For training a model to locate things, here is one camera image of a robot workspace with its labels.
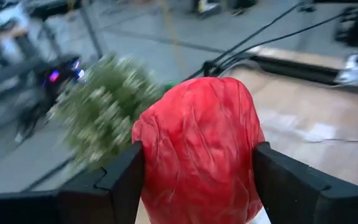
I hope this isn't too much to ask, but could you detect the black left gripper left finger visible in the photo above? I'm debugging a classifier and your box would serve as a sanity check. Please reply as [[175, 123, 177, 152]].
[[0, 140, 145, 224]]

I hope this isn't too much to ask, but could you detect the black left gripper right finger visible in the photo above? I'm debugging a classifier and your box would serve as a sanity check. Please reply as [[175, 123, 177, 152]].
[[252, 141, 358, 224]]

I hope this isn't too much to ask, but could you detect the red toy bell pepper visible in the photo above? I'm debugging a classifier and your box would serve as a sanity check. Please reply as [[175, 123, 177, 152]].
[[131, 77, 266, 224]]

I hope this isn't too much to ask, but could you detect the small potted green plant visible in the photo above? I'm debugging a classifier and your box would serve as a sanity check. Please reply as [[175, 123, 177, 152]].
[[47, 54, 167, 170]]

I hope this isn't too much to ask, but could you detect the dark device with coloured lights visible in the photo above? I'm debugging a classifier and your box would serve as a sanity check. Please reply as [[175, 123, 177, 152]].
[[34, 54, 85, 105]]

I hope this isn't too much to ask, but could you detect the black floor cable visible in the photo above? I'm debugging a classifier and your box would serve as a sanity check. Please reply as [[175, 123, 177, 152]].
[[181, 0, 358, 82]]

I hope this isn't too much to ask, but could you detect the yellow cable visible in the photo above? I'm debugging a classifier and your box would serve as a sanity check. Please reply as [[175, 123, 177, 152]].
[[162, 0, 186, 75]]

